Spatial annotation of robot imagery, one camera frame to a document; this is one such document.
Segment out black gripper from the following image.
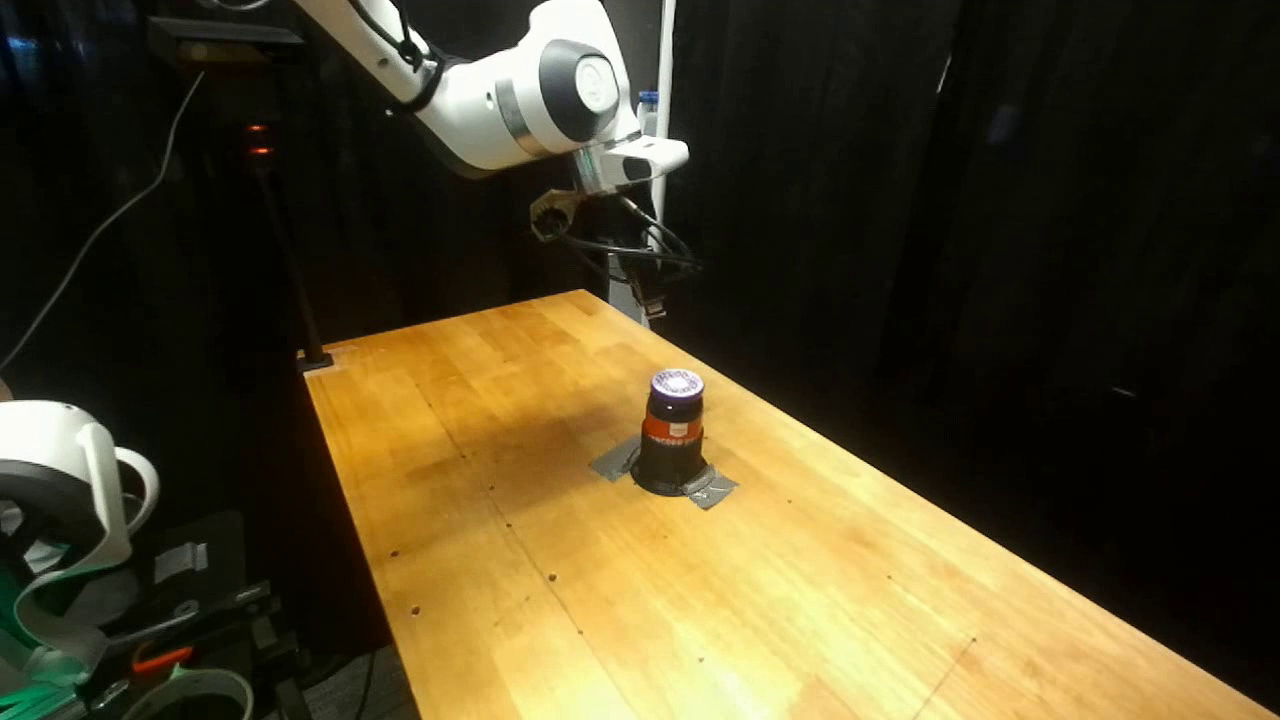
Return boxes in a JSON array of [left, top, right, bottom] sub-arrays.
[[579, 180, 698, 326]]

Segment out small background plastic bottle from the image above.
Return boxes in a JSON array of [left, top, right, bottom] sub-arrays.
[[634, 84, 665, 144]]

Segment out grey tape strip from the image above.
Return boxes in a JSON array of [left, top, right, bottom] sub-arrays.
[[590, 430, 647, 482], [682, 462, 739, 517]]

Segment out black stand pole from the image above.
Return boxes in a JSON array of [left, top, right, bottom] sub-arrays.
[[240, 116, 339, 374]]

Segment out small grey tape piece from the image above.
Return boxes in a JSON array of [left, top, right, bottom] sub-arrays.
[[149, 539, 217, 587]]

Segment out white VR headset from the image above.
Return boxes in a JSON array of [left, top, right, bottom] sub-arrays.
[[0, 397, 163, 659]]

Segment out thick black gripper cable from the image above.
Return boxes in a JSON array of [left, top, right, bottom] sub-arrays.
[[563, 183, 708, 293]]

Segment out gold wrist camera mount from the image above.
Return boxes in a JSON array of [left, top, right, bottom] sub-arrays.
[[524, 183, 591, 249]]

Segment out white doorway post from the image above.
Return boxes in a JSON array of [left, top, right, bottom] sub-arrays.
[[642, 0, 682, 332]]

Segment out thin grey hanging cable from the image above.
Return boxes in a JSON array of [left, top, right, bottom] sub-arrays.
[[0, 69, 213, 374]]

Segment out white cable loop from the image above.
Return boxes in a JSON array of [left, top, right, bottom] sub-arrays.
[[117, 665, 260, 720]]

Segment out orange handled tool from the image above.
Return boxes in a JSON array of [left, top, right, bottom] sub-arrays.
[[124, 641, 199, 679]]

